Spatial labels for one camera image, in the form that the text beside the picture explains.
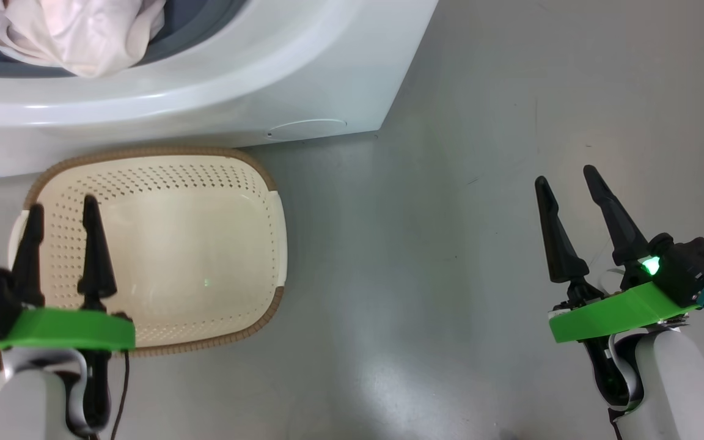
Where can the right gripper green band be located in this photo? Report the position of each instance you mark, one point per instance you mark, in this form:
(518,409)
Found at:
(621,315)

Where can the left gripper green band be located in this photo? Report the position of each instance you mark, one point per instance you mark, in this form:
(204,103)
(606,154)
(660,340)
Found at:
(65,330)

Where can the white garment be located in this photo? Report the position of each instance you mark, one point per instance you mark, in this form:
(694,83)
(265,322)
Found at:
(77,30)

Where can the cream perforated laundry basket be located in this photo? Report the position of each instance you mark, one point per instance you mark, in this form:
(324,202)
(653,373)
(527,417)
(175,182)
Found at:
(193,244)

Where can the white washing machine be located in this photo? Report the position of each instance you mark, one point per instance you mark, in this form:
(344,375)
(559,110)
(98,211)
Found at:
(236,85)

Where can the round white filter cover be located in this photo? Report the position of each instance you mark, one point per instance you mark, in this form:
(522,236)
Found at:
(306,129)

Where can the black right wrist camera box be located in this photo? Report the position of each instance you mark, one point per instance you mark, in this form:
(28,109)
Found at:
(691,263)

